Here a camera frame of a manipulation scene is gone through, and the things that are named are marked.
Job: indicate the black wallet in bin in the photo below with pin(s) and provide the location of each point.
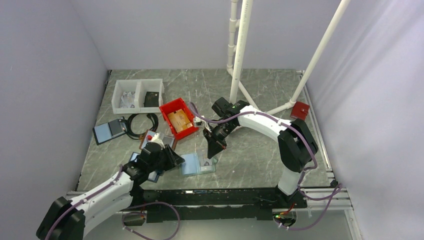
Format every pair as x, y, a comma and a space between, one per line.
151, 99

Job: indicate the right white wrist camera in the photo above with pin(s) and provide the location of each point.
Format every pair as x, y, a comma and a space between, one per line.
197, 122

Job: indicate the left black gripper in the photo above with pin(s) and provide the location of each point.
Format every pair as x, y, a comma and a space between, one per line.
173, 159

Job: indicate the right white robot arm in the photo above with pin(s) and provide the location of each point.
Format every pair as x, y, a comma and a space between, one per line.
296, 144

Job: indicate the navy blue card holder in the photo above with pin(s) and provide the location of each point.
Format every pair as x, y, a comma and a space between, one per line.
152, 175

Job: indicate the white card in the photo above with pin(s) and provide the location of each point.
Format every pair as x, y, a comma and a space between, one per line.
203, 159

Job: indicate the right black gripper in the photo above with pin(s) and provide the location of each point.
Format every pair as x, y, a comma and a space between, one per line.
215, 144

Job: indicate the white PVC pipe frame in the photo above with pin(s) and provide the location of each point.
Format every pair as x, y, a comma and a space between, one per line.
289, 34

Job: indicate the red leather wallet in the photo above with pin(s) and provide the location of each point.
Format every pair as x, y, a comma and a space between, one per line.
300, 110

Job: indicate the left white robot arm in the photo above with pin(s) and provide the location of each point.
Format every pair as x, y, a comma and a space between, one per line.
73, 219

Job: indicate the brown boxes in red bin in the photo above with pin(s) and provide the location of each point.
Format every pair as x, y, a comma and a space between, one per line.
179, 120

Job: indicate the white two-compartment bin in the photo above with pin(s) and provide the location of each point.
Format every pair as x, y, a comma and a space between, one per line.
140, 87

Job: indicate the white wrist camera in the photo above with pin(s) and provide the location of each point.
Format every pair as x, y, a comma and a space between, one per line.
197, 122
155, 138

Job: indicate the red plastic bin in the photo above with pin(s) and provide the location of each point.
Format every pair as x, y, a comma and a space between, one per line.
174, 105

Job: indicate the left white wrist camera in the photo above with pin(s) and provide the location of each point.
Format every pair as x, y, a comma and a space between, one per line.
155, 138

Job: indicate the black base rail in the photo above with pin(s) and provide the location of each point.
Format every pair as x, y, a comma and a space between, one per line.
214, 204

